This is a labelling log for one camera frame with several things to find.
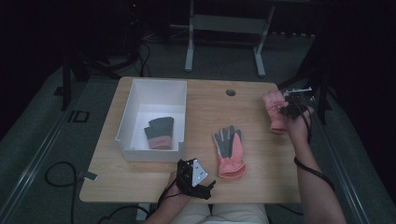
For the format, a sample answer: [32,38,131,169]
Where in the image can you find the pink glove grey palm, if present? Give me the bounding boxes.
[212,124,248,180]

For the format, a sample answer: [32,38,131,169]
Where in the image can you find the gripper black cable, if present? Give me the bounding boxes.
[155,178,183,210]
[293,105,336,192]

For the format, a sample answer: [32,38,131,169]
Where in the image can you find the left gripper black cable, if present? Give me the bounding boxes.
[155,178,183,210]

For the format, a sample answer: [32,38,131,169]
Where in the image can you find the black rectangular floor frame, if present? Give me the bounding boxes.
[67,109,91,123]

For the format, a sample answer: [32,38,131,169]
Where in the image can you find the person's beige trousers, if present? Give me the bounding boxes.
[169,203,271,224]

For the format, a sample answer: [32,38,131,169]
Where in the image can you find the grey pink-cuffed glove red logo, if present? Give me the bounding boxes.
[143,116,175,150]

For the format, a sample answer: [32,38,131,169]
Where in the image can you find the black tripod stand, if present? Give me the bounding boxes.
[277,31,334,126]
[53,18,152,112]

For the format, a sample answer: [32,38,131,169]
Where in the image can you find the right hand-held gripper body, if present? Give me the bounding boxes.
[281,86,316,121]

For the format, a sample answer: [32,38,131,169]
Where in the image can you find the person's right hand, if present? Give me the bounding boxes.
[286,105,315,147]

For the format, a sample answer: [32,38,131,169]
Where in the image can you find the white rectangular box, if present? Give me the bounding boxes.
[115,78,188,163]

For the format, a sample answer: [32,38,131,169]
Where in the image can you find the pink glove cartoon print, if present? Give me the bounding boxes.
[262,90,290,135]

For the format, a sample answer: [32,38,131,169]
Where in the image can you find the black looped floor cable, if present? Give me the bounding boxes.
[44,161,78,224]

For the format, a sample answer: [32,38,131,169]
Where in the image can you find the metal floor rail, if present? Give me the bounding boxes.
[306,92,372,224]
[0,92,85,218]

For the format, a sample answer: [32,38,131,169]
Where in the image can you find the person's left hand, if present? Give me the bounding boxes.
[165,171,194,208]

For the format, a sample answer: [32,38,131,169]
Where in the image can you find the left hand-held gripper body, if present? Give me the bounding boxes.
[176,158,213,201]

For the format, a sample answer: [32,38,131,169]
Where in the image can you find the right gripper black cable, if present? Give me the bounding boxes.
[293,105,336,192]

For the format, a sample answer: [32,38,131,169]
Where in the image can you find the white metal desk frame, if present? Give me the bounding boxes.
[184,0,276,78]

